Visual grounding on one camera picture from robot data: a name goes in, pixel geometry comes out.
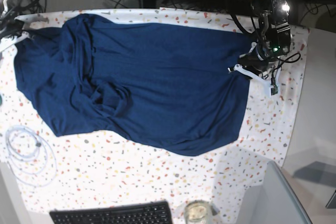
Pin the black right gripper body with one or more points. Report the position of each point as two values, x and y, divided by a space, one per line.
11 27

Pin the terrazzo patterned table cloth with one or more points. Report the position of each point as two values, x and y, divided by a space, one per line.
102 169

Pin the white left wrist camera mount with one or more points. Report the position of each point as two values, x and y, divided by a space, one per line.
270 87

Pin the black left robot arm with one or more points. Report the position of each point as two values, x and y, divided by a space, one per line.
271 35

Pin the clear glass jar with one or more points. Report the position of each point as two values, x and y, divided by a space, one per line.
198 212

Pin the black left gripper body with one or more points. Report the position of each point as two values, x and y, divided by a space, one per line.
260 64

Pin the dark blue t-shirt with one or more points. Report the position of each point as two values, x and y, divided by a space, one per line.
160 85

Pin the black computer keyboard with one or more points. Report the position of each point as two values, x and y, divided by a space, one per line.
154 212

